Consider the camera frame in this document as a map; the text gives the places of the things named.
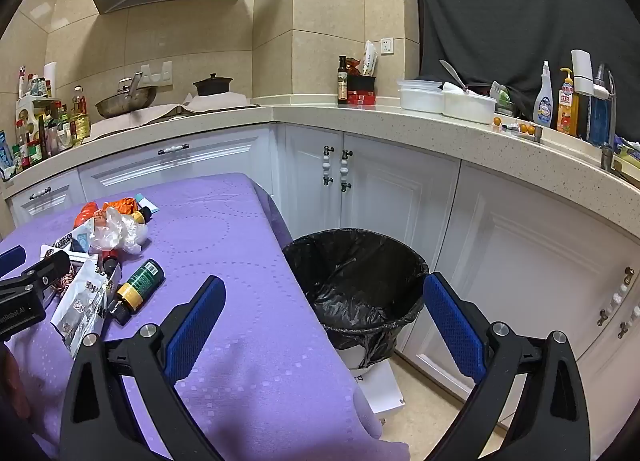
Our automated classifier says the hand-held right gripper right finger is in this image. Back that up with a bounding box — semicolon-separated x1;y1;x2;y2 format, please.
422;272;592;461

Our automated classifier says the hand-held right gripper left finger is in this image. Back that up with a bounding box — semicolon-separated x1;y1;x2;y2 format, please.
59;275;227;461

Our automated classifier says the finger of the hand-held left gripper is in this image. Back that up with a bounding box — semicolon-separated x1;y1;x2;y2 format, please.
0;246;27;276
20;250;72;292

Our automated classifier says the brown patterned wrapper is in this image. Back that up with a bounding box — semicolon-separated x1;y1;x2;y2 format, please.
50;271;76;297

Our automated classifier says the blue and white wrapper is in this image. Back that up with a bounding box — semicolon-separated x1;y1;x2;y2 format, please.
41;231;93;262

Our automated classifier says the silver white foil packet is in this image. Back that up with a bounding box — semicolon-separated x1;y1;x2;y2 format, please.
50;258;123;359

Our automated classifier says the red label dark bottle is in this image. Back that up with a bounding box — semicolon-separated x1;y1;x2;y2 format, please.
100;250;123;276

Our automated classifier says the large red-orange plastic bag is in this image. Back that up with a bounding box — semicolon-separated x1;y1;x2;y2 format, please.
74;201;103;229

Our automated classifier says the green label dark bottle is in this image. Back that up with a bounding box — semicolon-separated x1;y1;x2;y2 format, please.
109;259;166;326

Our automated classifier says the clear white plastic bag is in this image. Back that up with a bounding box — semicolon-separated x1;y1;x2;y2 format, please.
89;208;151;257

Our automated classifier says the small orange plastic bag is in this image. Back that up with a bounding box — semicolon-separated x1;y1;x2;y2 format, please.
104;197;138;216

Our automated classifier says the bin with black liner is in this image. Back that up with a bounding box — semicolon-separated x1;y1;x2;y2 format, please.
281;228;430;369

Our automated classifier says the person's left hand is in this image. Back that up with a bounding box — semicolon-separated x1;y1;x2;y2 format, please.
0;341;25;412

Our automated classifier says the purple tablecloth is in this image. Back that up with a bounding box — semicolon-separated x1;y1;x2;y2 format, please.
0;172;411;461

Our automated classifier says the white box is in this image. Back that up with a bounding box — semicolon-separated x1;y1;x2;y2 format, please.
350;358;406;424

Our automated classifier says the blue and white bag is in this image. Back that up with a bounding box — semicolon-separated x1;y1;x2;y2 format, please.
0;131;16;176

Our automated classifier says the group of condiment bottles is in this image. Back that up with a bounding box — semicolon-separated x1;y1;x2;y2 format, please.
12;66;71;169

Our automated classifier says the yellow cooking oil bottle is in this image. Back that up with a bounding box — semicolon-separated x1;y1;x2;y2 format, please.
70;86;92;146

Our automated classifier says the steel wok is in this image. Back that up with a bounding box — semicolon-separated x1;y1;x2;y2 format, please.
95;72;158;119

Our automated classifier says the paper towel roll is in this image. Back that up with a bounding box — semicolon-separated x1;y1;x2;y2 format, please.
43;61;61;98

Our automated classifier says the beige stove cover cloth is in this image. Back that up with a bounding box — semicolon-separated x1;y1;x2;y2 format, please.
90;91;261;139

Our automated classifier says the white open container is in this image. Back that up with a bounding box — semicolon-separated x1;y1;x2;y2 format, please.
442;83;496;124

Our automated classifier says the white lidded container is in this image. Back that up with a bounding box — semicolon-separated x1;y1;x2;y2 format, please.
397;78;446;114

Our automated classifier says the green packet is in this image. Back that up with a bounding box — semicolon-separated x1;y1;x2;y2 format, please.
487;82;518;116

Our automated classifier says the white spray bottle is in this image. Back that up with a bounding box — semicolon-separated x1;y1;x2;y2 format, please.
532;61;555;129

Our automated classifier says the black lidded pot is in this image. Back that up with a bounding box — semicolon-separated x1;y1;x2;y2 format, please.
193;73;234;96

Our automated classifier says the orange dish soap bottle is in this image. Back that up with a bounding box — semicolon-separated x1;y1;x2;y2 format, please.
556;67;580;136

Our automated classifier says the grey ladle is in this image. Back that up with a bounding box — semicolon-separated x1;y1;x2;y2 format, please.
439;60;471;94

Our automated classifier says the blue translucent cylinder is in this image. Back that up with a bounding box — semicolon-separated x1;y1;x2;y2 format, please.
586;93;613;146

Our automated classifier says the dark sauce bottle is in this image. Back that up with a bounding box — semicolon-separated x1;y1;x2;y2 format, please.
337;56;349;106

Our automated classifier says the white snack bag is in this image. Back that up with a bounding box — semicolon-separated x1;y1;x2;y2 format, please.
361;40;379;76

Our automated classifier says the steel faucet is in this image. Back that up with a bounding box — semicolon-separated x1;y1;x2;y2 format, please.
592;63;620;172

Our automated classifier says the white faucet water filter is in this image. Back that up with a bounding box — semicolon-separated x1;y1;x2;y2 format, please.
571;49;611;100

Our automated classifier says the black curtain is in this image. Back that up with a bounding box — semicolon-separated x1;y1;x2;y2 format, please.
414;0;640;142

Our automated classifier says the white double wall socket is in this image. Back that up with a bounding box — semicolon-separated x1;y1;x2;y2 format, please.
140;60;174;88

